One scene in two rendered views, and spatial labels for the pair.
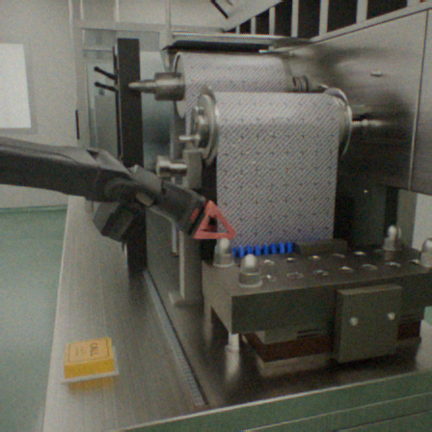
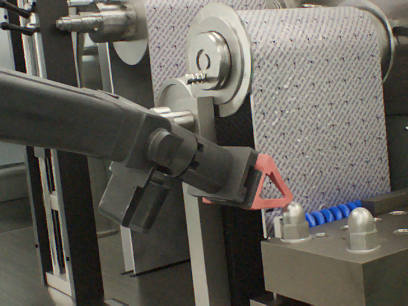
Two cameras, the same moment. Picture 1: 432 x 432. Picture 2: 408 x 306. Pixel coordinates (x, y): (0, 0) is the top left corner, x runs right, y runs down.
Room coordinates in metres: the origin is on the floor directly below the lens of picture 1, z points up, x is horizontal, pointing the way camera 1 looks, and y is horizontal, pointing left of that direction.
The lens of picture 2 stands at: (0.01, 0.30, 1.22)
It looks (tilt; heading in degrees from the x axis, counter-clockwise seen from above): 6 degrees down; 343
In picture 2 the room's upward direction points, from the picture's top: 6 degrees counter-clockwise
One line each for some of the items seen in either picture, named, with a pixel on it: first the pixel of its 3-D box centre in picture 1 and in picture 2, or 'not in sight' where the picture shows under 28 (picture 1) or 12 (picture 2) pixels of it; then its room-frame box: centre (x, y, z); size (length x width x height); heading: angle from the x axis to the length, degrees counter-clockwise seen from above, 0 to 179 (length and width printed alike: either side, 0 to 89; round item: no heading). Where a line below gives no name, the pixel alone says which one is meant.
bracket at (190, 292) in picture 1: (183, 229); (194, 211); (0.86, 0.06, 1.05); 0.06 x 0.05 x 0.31; 106
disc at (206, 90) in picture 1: (206, 127); (217, 60); (0.84, 0.02, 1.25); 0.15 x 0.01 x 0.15; 16
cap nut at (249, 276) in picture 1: (250, 269); (361, 228); (0.62, -0.05, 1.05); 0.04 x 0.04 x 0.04
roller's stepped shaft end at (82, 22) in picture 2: (142, 86); (76, 23); (1.05, 0.16, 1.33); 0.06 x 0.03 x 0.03; 106
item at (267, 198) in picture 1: (278, 203); (326, 152); (0.81, -0.12, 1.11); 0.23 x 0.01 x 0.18; 106
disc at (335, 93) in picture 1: (330, 126); (354, 48); (0.91, -0.23, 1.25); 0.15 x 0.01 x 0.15; 16
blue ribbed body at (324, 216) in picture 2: (283, 251); (345, 216); (0.79, -0.13, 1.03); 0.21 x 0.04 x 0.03; 106
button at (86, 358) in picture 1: (89, 357); not in sight; (0.62, 0.19, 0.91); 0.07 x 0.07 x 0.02; 16
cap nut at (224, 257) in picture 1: (224, 251); (294, 220); (0.71, -0.02, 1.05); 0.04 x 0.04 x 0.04
